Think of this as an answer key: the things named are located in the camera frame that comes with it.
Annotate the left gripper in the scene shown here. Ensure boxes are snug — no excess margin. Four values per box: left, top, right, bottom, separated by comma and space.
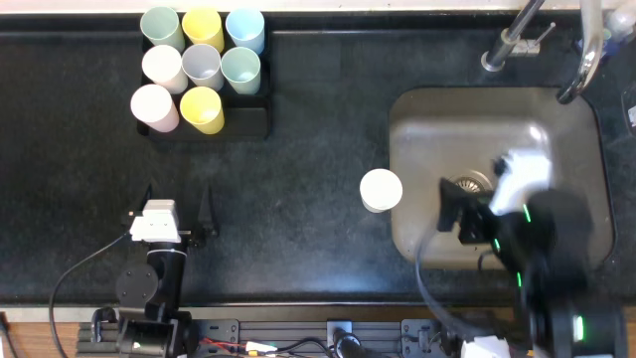
141, 183, 220, 249

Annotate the yellow cup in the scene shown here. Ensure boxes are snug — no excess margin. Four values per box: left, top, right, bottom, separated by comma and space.
179, 86, 226, 135
181, 6, 226, 54

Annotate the pink cup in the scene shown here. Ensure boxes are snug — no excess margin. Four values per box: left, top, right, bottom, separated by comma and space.
129, 83, 180, 134

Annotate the white cup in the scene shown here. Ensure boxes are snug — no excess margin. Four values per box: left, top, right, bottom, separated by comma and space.
141, 44, 189, 94
359, 168, 404, 214

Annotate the black tray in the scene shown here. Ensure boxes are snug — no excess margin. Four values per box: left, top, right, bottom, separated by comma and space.
136, 29, 273, 143

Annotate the grey cup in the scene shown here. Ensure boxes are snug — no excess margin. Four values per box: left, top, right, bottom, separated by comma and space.
181, 43, 225, 91

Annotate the green cup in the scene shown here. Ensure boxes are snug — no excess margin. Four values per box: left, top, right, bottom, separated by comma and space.
220, 46, 262, 95
139, 6, 186, 53

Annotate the blue cup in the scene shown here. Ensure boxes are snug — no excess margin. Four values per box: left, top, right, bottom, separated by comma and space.
225, 7, 266, 55

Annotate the steel sink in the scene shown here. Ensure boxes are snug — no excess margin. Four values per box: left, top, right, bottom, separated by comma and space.
389, 87, 616, 272

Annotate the steel tap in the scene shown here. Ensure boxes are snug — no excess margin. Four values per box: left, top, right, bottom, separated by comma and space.
480, 0, 608, 106

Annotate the blue soap bottle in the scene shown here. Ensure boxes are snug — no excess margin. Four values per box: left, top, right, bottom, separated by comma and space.
575, 1, 636, 59

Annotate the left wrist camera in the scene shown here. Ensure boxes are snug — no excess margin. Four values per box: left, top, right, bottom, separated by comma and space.
128, 199, 183, 245

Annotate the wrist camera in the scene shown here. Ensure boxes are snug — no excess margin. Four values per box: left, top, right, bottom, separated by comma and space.
128, 199, 183, 245
489, 148, 554, 216

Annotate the black cable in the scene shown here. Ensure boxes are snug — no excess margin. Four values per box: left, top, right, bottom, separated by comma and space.
48, 229, 133, 358
413, 218, 478, 344

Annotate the mounting rail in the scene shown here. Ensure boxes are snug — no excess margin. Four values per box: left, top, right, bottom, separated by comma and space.
77, 317, 523, 358

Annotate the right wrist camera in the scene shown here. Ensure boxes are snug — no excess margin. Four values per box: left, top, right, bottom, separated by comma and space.
489, 148, 554, 216

